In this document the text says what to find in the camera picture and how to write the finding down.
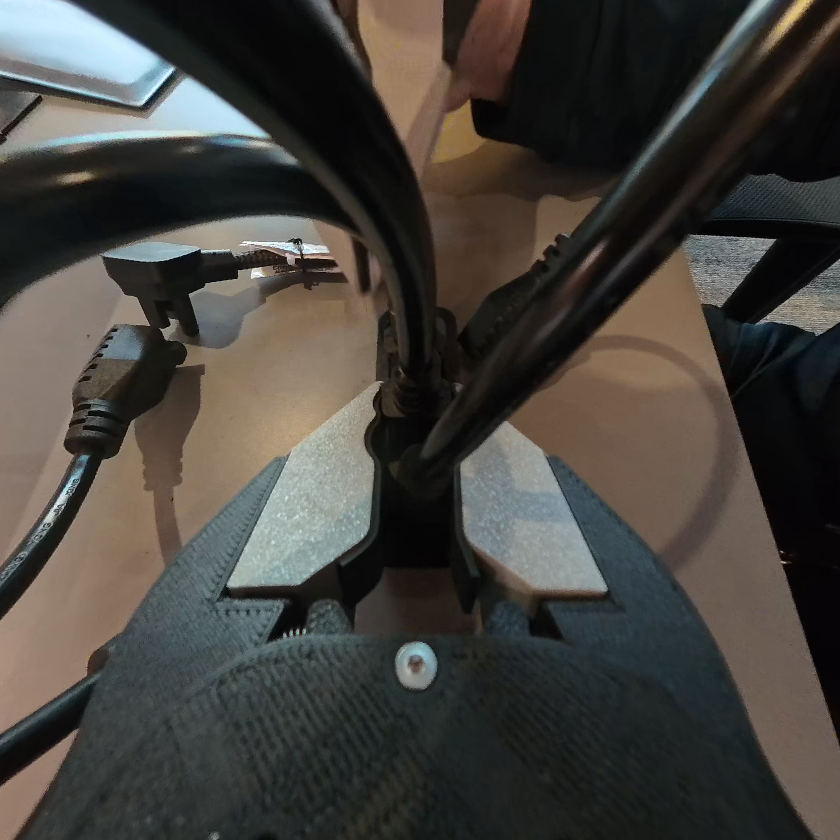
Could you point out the instruction sheet board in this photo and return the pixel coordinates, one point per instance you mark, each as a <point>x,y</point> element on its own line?
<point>79,46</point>

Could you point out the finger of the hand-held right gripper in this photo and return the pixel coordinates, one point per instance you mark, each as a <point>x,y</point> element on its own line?
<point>420,98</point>

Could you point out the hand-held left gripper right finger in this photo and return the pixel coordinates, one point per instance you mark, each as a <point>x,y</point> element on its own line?
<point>518,512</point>

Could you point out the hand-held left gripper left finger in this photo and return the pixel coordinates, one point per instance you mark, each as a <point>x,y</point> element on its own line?
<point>308,505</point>

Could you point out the black office chair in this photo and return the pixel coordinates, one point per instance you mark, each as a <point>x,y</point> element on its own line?
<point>774,203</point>

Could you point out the person's right hand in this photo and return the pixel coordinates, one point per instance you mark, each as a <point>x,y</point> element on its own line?
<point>499,46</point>

